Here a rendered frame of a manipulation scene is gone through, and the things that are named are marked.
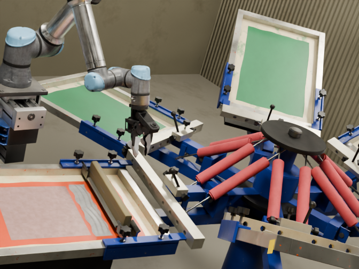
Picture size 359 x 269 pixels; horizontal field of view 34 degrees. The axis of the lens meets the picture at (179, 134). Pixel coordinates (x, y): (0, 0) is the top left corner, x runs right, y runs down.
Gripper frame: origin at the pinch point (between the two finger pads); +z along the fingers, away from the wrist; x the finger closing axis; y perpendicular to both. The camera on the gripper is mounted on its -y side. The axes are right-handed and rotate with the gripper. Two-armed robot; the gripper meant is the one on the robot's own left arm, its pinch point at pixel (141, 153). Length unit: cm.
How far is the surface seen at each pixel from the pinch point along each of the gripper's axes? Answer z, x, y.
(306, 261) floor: 126, -186, 49
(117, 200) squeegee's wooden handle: 15.1, 15.2, -5.7
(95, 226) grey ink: 24.1, 24.5, -4.3
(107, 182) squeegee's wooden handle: 12.0, 12.2, 6.6
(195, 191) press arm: 20.1, -25.4, -5.5
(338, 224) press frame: 34, -76, -45
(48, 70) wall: 32, -148, 361
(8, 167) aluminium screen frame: 9, 40, 37
